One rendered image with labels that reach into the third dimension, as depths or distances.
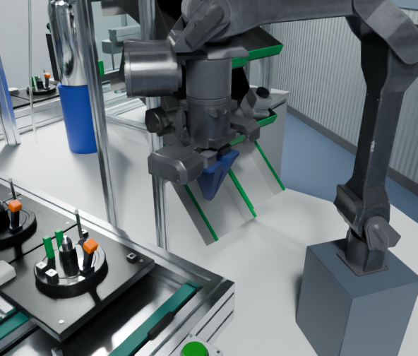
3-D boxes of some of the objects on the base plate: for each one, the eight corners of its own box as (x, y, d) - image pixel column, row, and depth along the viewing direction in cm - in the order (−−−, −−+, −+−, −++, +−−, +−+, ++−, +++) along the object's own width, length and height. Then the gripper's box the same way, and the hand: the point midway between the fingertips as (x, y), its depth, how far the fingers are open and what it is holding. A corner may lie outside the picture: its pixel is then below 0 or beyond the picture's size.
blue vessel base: (115, 145, 166) (107, 80, 154) (85, 157, 155) (75, 90, 142) (90, 136, 174) (81, 75, 162) (61, 148, 163) (48, 83, 150)
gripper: (181, 118, 42) (186, 237, 49) (265, 81, 55) (258, 179, 63) (139, 107, 45) (149, 222, 52) (227, 75, 58) (226, 169, 66)
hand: (209, 178), depth 56 cm, fingers closed
